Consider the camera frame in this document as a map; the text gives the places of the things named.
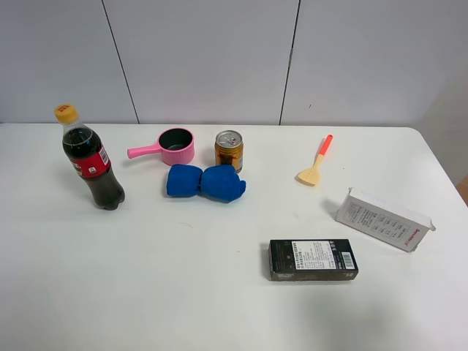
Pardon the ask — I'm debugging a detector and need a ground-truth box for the cola bottle with yellow cap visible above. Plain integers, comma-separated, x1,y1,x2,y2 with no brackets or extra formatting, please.
54,104,125,211

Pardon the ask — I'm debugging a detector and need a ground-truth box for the black cardboard box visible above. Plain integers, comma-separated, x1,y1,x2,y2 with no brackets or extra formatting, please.
268,239,359,282

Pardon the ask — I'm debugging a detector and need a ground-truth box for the blue rolled towel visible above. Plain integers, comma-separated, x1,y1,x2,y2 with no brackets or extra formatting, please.
166,165,246,203

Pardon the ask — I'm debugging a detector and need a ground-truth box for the orange handled toy spatula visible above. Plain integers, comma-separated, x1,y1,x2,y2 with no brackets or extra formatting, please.
295,135,333,186

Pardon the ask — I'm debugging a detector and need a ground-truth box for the pink toy saucepan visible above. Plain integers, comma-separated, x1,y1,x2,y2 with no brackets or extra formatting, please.
127,128,195,166

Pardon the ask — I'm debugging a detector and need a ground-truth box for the white cardboard box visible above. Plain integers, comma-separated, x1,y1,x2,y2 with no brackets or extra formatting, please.
336,187,436,252

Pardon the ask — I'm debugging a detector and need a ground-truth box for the gold drink can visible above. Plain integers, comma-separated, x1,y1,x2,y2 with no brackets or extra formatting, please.
214,130,244,173

